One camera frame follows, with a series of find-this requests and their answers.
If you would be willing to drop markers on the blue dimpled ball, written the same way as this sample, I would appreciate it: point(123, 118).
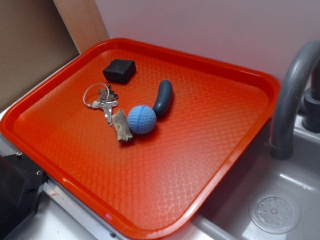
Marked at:
point(142, 119)

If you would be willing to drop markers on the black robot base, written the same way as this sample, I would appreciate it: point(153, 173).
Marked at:
point(21, 186)

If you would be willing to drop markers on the red plastic tray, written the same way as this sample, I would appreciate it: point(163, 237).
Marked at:
point(152, 186)

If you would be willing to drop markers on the dark grey oblong capsule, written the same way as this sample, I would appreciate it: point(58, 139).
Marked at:
point(164, 98)

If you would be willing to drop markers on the small driftwood piece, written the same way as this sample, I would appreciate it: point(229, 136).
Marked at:
point(121, 125)

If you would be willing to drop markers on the silver key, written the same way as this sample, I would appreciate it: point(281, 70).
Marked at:
point(107, 108)

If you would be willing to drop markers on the dark bronze key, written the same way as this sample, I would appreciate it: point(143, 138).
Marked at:
point(107, 94)

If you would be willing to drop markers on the black rubber block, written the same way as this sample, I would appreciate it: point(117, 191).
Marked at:
point(120, 71)

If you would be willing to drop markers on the grey curved faucet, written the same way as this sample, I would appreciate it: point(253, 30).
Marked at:
point(296, 81)

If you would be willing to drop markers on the wooden board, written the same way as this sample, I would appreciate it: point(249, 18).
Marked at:
point(83, 22)

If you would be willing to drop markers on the grey plastic sink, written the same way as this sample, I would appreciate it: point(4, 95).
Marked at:
point(226, 213)

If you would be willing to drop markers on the round sink drain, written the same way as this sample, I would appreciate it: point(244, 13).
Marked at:
point(274, 212)

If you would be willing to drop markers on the brown cardboard panel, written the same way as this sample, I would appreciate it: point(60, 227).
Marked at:
point(34, 43)

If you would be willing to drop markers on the black faucet handle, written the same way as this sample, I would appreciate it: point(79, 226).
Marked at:
point(311, 100)

